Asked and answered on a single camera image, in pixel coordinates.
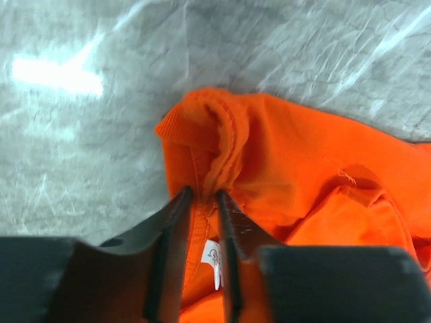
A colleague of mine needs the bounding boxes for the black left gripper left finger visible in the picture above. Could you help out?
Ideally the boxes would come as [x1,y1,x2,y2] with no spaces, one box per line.
[1,187,193,322]

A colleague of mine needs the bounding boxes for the orange t-shirt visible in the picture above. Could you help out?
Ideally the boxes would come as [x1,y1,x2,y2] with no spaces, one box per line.
[156,88,430,322]

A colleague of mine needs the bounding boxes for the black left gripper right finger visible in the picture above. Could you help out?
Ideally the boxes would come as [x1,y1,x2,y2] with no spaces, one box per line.
[216,190,430,322]

